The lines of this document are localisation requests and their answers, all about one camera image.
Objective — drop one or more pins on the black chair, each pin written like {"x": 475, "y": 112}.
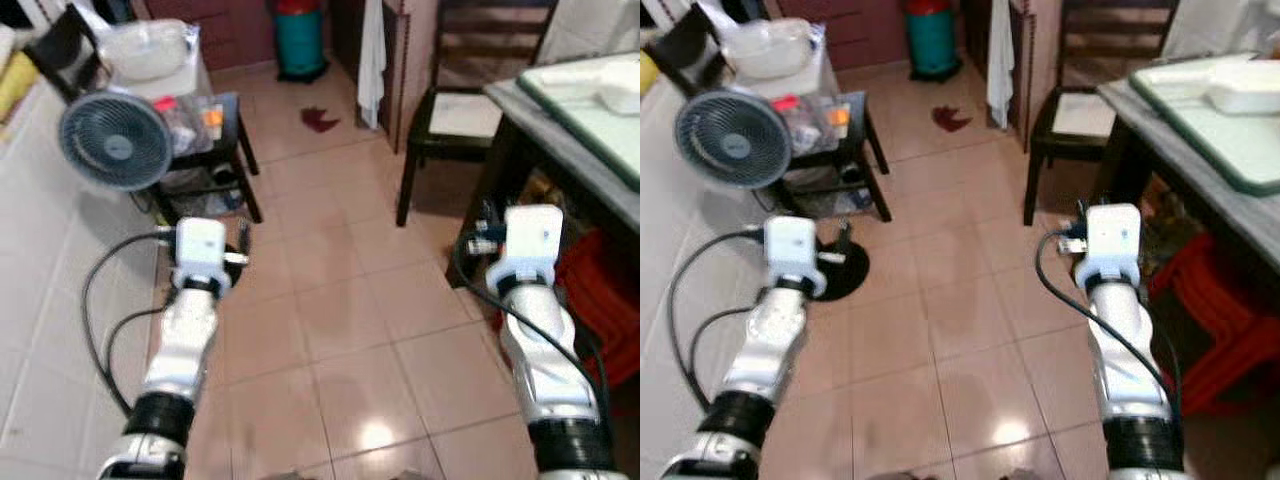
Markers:
{"x": 60, "y": 50}
{"x": 685, "y": 50}

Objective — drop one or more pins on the clear bag orange label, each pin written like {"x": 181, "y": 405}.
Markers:
{"x": 820, "y": 125}
{"x": 195, "y": 125}

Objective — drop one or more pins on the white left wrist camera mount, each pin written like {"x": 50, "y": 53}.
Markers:
{"x": 790, "y": 245}
{"x": 200, "y": 245}

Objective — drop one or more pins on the white plastic bag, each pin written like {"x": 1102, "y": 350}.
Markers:
{"x": 770, "y": 50}
{"x": 145, "y": 50}

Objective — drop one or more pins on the green gas cylinder red top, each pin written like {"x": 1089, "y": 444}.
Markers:
{"x": 932, "y": 45}
{"x": 300, "y": 45}

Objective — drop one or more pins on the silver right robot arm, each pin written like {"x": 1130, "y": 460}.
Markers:
{"x": 540, "y": 360}
{"x": 1125, "y": 360}

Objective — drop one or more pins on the dark wooden chair white seat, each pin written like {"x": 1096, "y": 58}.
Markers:
{"x": 465, "y": 115}
{"x": 1085, "y": 115}

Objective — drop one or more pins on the dark wooden table grey top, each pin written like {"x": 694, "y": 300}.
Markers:
{"x": 560, "y": 150}
{"x": 1180, "y": 160}

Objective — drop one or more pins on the white food container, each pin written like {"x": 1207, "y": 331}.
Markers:
{"x": 1245, "y": 88}
{"x": 620, "y": 88}

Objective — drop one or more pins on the brown wooden cabinet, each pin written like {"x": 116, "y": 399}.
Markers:
{"x": 410, "y": 60}
{"x": 1035, "y": 60}

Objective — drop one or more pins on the black side table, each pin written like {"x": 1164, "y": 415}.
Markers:
{"x": 868, "y": 140}
{"x": 235, "y": 140}

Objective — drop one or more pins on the white flat lid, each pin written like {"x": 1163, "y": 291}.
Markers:
{"x": 568, "y": 82}
{"x": 1175, "y": 82}

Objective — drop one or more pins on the white hanging towel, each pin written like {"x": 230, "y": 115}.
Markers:
{"x": 372, "y": 60}
{"x": 1000, "y": 60}

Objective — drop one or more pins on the red plastic stool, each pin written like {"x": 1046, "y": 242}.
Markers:
{"x": 1220, "y": 300}
{"x": 600, "y": 290}

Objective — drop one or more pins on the green tray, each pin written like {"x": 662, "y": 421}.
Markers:
{"x": 1240, "y": 140}
{"x": 600, "y": 135}

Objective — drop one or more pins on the yellow object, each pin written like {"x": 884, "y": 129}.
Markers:
{"x": 15, "y": 85}
{"x": 648, "y": 72}

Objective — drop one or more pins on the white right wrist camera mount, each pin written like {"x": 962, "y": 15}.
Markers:
{"x": 1112, "y": 240}
{"x": 535, "y": 240}

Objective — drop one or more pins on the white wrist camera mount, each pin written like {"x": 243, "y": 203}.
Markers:
{"x": 1112, "y": 240}
{"x": 200, "y": 245}
{"x": 790, "y": 245}
{"x": 535, "y": 240}

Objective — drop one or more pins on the grey pedestal fan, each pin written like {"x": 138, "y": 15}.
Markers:
{"x": 733, "y": 140}
{"x": 115, "y": 145}

